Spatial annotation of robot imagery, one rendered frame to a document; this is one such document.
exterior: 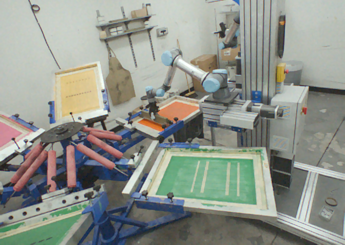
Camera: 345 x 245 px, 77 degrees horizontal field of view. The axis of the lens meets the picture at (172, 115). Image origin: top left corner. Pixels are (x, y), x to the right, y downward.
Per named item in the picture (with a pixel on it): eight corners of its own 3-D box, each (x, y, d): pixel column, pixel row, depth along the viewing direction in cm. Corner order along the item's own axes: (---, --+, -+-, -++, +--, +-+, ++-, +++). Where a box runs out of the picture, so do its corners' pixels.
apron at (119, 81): (134, 95, 441) (120, 42, 395) (136, 96, 436) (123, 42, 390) (112, 106, 411) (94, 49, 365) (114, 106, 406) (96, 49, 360)
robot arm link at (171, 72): (178, 42, 189) (163, 86, 222) (171, 45, 181) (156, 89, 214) (189, 49, 187) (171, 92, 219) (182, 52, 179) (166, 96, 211)
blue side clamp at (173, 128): (180, 125, 217) (179, 118, 214) (184, 126, 213) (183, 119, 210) (158, 139, 200) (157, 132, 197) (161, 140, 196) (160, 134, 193)
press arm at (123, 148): (180, 114, 256) (179, 110, 253) (184, 115, 252) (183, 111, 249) (81, 174, 184) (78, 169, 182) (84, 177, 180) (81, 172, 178)
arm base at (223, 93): (233, 93, 185) (232, 82, 181) (226, 100, 175) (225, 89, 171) (217, 92, 194) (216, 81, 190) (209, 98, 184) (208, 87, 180)
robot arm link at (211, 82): (227, 77, 168) (171, 44, 182) (219, 84, 157) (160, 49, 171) (220, 90, 176) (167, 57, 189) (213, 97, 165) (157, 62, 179)
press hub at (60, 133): (118, 217, 245) (75, 110, 186) (138, 238, 218) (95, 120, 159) (85, 243, 222) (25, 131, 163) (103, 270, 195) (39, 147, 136)
